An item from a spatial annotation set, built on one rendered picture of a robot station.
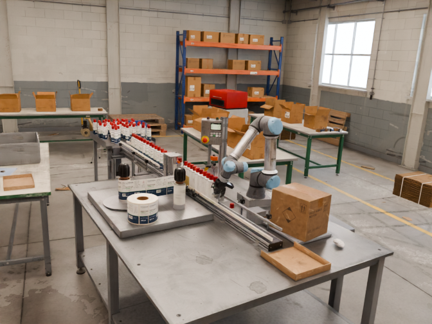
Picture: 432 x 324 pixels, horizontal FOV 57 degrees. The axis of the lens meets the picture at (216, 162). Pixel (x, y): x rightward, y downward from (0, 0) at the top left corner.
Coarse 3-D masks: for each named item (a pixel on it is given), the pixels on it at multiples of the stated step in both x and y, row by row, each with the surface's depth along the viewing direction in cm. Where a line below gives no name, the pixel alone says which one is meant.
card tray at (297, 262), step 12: (264, 252) 228; (276, 252) 236; (288, 252) 237; (300, 252) 238; (312, 252) 231; (276, 264) 219; (288, 264) 223; (300, 264) 224; (312, 264) 224; (324, 264) 224; (300, 276) 209
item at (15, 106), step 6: (0, 96) 713; (6, 96) 717; (12, 96) 720; (18, 96) 727; (0, 102) 719; (6, 102) 722; (12, 102) 725; (18, 102) 728; (0, 108) 721; (6, 108) 725; (12, 108) 728; (18, 108) 731
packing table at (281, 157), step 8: (184, 128) 649; (192, 128) 652; (184, 136) 647; (192, 136) 599; (200, 136) 588; (184, 144) 651; (184, 152) 655; (216, 152) 530; (280, 152) 510; (184, 160) 658; (240, 160) 464; (248, 160) 465; (256, 160) 467; (280, 160) 477; (288, 160) 481; (296, 160) 486; (288, 168) 491; (240, 176) 466; (288, 176) 492
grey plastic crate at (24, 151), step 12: (12, 132) 443; (24, 132) 448; (36, 132) 449; (0, 144) 440; (12, 144) 392; (24, 144) 397; (36, 144) 401; (0, 156) 390; (12, 156) 395; (24, 156) 400; (36, 156) 405
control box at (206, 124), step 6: (204, 120) 301; (210, 120) 300; (216, 120) 300; (204, 126) 301; (210, 126) 301; (222, 126) 301; (204, 132) 302; (210, 138) 303; (216, 138) 303; (204, 144) 306; (210, 144) 305; (216, 144) 304
